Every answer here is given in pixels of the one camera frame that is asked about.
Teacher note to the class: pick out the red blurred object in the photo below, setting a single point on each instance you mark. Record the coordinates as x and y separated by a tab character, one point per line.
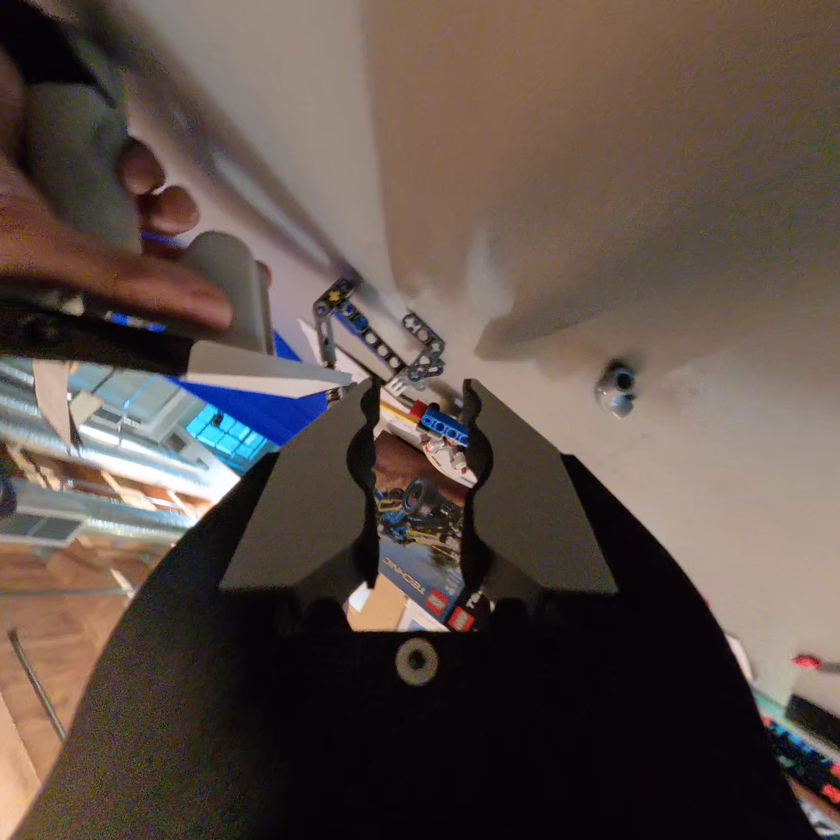
814	663

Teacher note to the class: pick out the colourful patterned object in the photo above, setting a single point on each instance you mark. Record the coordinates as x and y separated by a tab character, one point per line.
807	774

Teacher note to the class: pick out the thin metal rod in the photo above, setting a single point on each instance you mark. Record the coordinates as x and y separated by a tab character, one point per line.
36	682

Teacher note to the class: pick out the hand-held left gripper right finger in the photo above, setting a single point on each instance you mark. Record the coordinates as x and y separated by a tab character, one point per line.
538	518

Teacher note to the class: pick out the grey lego suspension arm assembly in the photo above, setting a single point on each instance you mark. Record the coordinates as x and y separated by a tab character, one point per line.
377	341

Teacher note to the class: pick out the printed cardboard sheet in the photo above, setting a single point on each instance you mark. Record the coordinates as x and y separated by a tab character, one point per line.
377	607

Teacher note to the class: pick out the person's right hand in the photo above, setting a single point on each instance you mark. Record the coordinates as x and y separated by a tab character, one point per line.
65	262

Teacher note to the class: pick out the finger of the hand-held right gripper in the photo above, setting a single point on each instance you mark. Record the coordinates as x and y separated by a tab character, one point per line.
262	371

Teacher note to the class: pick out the small grey round lego piece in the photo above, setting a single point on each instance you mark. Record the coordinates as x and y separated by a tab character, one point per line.
617	394

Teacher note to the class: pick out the lego set box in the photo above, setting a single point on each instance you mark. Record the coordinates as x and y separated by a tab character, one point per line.
420	525

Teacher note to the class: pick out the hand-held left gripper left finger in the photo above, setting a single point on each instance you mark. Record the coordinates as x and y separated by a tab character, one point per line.
295	518

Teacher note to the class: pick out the metal ceiling duct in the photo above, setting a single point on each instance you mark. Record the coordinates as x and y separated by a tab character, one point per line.
98	518

